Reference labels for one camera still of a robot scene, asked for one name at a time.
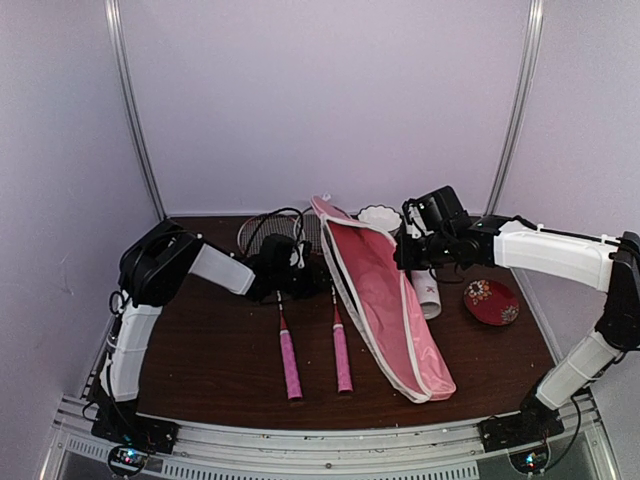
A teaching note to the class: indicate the pink racket bag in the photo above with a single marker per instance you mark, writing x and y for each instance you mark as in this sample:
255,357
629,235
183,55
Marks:
382,304

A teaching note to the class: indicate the metal base rail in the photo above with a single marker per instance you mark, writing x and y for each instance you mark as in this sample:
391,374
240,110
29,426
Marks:
452,450

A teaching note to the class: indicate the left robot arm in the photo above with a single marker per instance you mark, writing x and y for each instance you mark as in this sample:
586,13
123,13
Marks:
152,272

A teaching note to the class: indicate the white scalloped bowl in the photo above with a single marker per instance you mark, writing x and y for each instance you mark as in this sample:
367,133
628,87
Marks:
382,217

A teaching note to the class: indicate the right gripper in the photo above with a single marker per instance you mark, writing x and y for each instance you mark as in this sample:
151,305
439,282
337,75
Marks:
405,256

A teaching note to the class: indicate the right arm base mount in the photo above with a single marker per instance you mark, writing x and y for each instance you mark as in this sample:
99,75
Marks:
524,435

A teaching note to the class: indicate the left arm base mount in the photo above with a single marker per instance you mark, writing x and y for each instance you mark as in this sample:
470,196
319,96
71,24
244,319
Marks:
135,440

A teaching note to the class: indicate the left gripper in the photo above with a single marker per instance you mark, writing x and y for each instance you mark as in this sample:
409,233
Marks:
316,284

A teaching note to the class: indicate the white shuttlecock tube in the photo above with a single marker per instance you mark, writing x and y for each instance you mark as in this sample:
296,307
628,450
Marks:
426,288

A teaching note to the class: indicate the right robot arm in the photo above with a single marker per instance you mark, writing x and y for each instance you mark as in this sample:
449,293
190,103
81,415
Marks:
436,230

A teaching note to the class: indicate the pink badminton racket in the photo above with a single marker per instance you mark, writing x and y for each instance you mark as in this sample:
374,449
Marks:
309,226
290,350

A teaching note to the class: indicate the red floral plate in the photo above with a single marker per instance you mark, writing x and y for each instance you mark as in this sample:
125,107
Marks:
491,302

